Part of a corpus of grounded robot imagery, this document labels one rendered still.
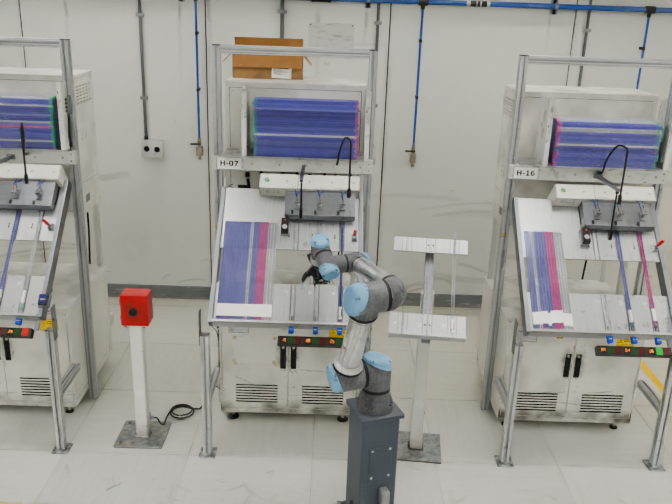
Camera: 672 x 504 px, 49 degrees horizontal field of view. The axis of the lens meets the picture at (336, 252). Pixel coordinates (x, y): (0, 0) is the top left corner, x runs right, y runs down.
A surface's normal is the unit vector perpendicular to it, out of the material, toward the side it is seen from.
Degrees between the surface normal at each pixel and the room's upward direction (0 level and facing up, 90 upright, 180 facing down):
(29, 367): 90
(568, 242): 44
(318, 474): 0
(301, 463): 0
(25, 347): 90
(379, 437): 90
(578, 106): 90
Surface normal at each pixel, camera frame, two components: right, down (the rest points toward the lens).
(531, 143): 0.00, 0.33
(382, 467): 0.34, 0.32
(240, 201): 0.02, -0.44
